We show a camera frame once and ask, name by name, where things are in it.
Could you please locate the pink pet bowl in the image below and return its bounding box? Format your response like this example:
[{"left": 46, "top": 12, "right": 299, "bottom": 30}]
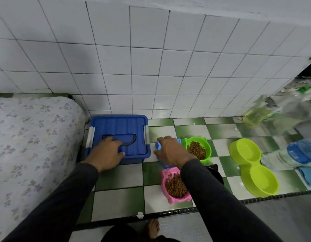
[{"left": 161, "top": 167, "right": 192, "bottom": 205}]

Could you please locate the pile of clear plastic bottles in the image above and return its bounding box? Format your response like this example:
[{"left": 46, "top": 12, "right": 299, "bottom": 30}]
[{"left": 268, "top": 77, "right": 311, "bottom": 136}]

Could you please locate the blue pet bowl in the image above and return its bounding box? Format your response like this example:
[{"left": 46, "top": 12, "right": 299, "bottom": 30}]
[{"left": 154, "top": 138, "right": 182, "bottom": 170}]

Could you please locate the person's bare foot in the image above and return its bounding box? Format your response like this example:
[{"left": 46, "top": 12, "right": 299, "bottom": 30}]
[{"left": 147, "top": 219, "right": 160, "bottom": 239}]

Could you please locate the floral sheet mattress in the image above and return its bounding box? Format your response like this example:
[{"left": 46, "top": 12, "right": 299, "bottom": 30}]
[{"left": 0, "top": 96, "right": 89, "bottom": 242}]

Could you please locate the brown kibble in green bowl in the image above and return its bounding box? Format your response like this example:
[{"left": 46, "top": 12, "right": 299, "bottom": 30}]
[{"left": 187, "top": 141, "right": 206, "bottom": 160}]

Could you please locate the green pet bowl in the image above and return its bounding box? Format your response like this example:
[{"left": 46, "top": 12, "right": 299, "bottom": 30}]
[{"left": 182, "top": 136, "right": 212, "bottom": 164}]

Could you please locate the bottle of yellow liquid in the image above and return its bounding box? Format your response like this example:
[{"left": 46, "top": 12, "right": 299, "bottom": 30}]
[{"left": 242, "top": 96, "right": 275, "bottom": 127}]

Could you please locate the person's right forearm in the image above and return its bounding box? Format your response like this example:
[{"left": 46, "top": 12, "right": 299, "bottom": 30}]
[{"left": 180, "top": 159, "right": 284, "bottom": 242}]

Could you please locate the black bowl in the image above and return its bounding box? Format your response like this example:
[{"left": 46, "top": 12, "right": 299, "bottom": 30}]
[{"left": 205, "top": 164, "right": 224, "bottom": 185}]

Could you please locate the person's left hand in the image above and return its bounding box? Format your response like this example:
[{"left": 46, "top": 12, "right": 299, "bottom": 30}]
[{"left": 86, "top": 136, "right": 126, "bottom": 172}]

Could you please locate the person's left forearm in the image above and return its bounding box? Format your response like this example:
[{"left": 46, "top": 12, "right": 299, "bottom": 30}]
[{"left": 1, "top": 160, "right": 99, "bottom": 242}]

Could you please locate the clear bottle with blue label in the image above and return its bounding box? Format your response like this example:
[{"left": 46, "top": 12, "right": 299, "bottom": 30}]
[{"left": 261, "top": 139, "right": 311, "bottom": 172}]

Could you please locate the lime double pet bowl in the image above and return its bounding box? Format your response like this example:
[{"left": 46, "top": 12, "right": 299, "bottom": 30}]
[{"left": 229, "top": 138, "right": 279, "bottom": 198}]

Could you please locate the black floor edge strip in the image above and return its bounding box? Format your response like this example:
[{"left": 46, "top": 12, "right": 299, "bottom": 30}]
[{"left": 76, "top": 190, "right": 311, "bottom": 228}]

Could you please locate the blue plastic storage box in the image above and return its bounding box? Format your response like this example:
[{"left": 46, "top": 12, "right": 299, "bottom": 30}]
[{"left": 84, "top": 115, "right": 151, "bottom": 165}]

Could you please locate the person's right hand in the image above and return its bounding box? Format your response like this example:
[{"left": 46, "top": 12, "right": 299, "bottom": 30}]
[{"left": 153, "top": 135, "right": 194, "bottom": 170}]

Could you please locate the light blue plastic container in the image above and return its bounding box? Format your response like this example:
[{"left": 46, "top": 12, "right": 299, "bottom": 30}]
[{"left": 297, "top": 167, "right": 311, "bottom": 188}]

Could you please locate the brown kibble in pink bowl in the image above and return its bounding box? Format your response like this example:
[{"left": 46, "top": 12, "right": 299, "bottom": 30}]
[{"left": 165, "top": 172, "right": 188, "bottom": 199}]

